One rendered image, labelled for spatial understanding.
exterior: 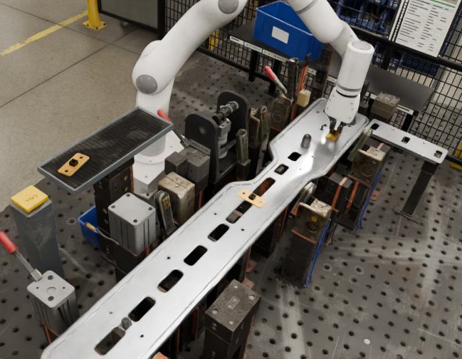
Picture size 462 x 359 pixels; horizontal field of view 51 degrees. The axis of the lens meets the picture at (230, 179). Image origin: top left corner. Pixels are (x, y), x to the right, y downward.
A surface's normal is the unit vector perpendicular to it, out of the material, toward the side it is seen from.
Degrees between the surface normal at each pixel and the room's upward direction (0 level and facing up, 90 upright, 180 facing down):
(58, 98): 0
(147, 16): 95
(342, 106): 90
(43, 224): 90
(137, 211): 0
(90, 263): 0
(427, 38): 90
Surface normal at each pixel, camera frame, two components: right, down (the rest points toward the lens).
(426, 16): -0.57, 0.51
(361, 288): 0.10, -0.73
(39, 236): 0.82, 0.44
